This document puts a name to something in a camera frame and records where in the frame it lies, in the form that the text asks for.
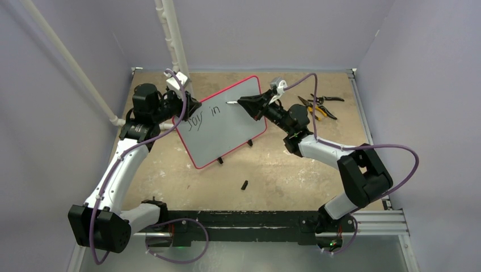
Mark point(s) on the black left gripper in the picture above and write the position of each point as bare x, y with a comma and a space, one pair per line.
192, 103

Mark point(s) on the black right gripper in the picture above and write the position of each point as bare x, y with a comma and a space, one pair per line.
254, 106

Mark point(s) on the red framed whiteboard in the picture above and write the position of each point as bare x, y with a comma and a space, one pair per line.
217, 128

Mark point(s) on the black marker cap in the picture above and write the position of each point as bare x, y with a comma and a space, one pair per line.
245, 184

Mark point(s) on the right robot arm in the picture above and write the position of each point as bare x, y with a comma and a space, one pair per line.
363, 175

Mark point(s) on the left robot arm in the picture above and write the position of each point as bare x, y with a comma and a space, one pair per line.
99, 222

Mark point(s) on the black base bar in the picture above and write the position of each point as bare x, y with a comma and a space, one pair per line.
301, 227

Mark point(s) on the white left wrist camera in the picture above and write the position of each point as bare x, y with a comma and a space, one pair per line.
176, 81

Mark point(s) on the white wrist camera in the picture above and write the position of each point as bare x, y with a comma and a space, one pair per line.
278, 86
176, 81

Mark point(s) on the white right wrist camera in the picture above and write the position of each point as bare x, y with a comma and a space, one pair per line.
278, 86

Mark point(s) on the yellow handled pliers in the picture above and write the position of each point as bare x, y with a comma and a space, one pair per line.
311, 107

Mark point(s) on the black handled pliers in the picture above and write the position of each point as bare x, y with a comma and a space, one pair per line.
320, 100

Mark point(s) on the white PVC pipe frame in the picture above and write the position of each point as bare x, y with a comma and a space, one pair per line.
86, 46

